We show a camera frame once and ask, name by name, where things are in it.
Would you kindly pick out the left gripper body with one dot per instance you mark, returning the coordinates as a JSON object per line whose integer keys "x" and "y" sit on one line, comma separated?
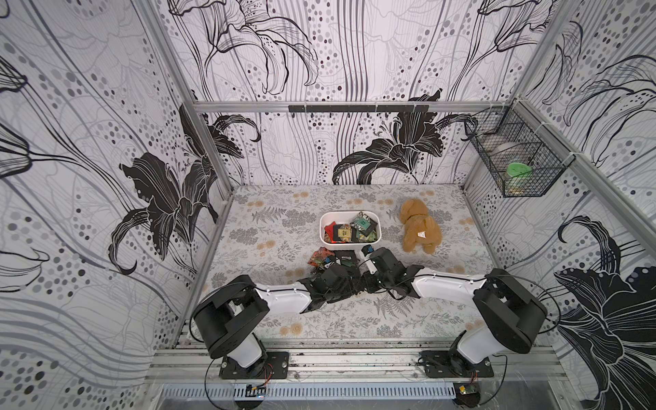
{"x": 342, "y": 292}

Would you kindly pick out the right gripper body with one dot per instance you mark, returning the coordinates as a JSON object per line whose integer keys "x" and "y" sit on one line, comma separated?
{"x": 369, "y": 264}

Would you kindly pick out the yellow green tea bag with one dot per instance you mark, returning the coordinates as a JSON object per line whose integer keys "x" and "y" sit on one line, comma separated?
{"x": 344, "y": 233}

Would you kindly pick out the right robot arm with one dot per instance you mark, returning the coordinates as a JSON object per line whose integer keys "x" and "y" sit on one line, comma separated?
{"x": 512, "y": 315}

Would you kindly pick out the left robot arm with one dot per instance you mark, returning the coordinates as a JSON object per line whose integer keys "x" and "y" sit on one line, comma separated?
{"x": 227, "y": 318}

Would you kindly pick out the red black tea bag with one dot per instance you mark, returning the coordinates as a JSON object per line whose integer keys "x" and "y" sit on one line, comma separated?
{"x": 321, "y": 257}

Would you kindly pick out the black barcode tea bag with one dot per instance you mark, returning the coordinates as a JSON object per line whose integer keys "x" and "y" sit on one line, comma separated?
{"x": 346, "y": 258}

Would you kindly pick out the white storage box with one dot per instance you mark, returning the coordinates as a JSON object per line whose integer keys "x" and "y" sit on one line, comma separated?
{"x": 345, "y": 217}

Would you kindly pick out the brown teddy bear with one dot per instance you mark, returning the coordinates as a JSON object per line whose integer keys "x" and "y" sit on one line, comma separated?
{"x": 420, "y": 229}

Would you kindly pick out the green lid cup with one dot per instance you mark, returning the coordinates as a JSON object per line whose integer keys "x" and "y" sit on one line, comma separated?
{"x": 517, "y": 177}

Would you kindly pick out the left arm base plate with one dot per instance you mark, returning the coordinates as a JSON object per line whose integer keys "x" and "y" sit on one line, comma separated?
{"x": 273, "y": 365}

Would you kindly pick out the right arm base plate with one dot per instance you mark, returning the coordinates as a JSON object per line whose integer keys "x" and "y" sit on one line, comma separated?
{"x": 440, "y": 364}

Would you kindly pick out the white cable duct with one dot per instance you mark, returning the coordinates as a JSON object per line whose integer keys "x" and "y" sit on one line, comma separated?
{"x": 313, "y": 391}

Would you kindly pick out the black bar on rail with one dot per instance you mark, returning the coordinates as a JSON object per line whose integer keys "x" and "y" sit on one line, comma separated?
{"x": 353, "y": 108}

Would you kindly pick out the black wire basket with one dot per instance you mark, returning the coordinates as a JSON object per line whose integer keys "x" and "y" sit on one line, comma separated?
{"x": 501, "y": 135}

